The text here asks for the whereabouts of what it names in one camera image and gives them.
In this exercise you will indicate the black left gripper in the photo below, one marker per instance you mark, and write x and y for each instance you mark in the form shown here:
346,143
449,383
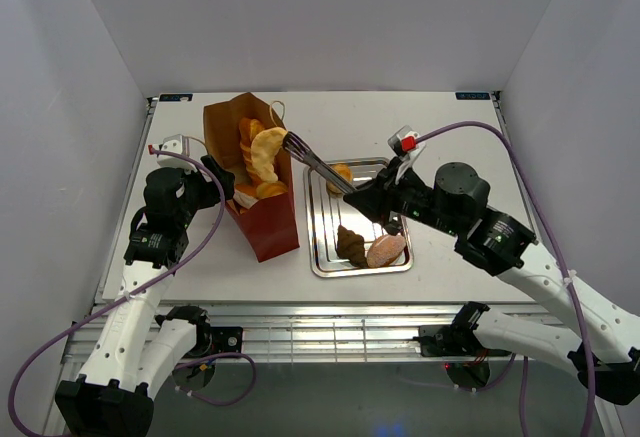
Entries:
211,194

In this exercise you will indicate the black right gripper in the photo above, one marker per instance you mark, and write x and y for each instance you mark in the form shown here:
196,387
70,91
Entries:
376,198

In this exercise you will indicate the round golden bun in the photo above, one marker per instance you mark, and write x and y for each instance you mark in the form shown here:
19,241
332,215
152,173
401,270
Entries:
345,172

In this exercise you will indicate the striped orange croissant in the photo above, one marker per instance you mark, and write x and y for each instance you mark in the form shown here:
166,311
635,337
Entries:
271,189

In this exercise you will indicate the brown red paper bag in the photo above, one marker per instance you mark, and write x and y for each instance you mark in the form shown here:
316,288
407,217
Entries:
270,224

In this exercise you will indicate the pale curved croissant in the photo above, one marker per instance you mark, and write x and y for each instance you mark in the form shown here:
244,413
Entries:
264,149

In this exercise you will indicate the long twisted glazed bread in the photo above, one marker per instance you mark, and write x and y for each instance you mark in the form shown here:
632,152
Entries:
249,129

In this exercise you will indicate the steel serving tongs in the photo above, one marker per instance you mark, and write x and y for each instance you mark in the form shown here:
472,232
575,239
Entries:
300,151

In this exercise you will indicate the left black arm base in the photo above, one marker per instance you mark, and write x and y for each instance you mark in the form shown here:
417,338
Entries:
217,339

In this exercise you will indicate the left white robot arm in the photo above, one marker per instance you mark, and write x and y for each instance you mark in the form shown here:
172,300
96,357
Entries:
114,392

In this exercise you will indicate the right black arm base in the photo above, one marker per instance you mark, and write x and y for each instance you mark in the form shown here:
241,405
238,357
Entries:
447,340

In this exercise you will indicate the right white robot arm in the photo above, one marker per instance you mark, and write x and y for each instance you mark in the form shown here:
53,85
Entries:
594,330

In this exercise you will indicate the steel rectangular tray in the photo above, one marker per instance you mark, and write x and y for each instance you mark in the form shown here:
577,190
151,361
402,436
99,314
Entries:
325,212

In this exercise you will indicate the dark chocolate croissant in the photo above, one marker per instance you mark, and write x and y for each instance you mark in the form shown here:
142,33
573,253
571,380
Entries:
351,247

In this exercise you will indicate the sugar coated pink donut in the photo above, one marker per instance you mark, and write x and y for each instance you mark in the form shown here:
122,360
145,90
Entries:
385,250

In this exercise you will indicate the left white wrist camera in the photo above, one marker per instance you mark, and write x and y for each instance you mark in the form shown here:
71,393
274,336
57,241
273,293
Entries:
177,145

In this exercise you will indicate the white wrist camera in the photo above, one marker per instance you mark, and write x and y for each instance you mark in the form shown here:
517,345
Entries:
177,145
406,147

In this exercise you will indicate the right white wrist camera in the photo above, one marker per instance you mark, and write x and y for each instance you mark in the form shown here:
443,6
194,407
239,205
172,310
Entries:
406,147

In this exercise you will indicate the aluminium frame rail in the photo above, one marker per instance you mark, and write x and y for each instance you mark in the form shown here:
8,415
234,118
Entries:
330,333

